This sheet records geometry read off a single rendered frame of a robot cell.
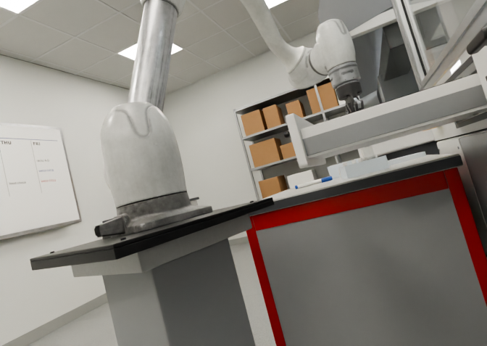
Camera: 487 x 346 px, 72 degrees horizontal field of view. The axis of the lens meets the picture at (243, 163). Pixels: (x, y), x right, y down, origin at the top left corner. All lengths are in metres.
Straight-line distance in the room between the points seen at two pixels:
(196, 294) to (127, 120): 0.37
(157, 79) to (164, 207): 0.44
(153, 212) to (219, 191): 4.96
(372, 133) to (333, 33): 0.52
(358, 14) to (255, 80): 3.90
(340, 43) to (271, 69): 4.36
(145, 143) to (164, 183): 0.09
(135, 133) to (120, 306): 0.35
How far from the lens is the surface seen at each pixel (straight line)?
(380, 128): 0.68
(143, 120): 0.73
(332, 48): 1.11
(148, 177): 0.70
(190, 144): 5.87
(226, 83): 5.68
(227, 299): 0.75
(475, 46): 0.52
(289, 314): 1.04
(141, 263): 0.58
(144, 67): 1.02
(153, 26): 1.08
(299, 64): 1.20
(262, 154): 4.86
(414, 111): 0.68
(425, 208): 0.93
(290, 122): 0.68
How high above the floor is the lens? 0.80
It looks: 5 degrees up
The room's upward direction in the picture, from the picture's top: 15 degrees counter-clockwise
